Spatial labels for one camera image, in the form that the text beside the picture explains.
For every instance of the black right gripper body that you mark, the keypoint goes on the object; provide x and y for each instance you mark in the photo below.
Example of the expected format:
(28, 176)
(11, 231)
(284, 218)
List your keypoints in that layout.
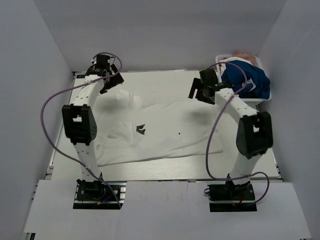
(208, 100)

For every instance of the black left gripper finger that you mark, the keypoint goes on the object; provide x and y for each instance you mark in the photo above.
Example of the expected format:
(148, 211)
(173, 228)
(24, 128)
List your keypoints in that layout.
(117, 79)
(108, 83)

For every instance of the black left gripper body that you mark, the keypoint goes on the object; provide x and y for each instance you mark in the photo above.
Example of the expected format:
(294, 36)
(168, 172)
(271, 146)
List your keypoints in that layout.
(109, 71)

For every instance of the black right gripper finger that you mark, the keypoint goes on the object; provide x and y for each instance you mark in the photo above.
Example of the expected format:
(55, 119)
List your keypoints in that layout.
(200, 96)
(195, 89)

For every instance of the white t shirt robot print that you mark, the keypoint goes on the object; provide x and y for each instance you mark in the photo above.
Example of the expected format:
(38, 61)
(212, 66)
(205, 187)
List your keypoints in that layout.
(132, 131)

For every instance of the blue t shirt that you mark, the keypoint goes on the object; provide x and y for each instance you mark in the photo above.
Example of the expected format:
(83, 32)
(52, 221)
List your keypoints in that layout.
(239, 74)

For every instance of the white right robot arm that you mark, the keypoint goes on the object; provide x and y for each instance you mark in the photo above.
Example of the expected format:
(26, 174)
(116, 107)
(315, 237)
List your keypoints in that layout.
(254, 132)

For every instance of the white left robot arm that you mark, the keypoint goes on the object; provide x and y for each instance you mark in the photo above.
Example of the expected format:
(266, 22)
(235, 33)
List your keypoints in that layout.
(80, 126)

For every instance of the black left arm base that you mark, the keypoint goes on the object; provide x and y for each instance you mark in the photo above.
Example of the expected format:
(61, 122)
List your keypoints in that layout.
(97, 196)

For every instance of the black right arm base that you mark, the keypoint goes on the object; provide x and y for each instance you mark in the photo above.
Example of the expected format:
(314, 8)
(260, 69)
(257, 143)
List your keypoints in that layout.
(228, 197)

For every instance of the blue table label sticker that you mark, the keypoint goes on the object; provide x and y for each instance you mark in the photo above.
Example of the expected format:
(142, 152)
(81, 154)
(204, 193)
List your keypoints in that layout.
(80, 76)

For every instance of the white plastic basket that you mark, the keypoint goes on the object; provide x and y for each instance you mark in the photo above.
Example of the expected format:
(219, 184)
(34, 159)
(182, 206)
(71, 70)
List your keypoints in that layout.
(225, 59)

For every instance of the pink crumpled cloth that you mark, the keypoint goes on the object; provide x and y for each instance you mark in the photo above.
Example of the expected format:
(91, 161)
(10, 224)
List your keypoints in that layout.
(249, 57)

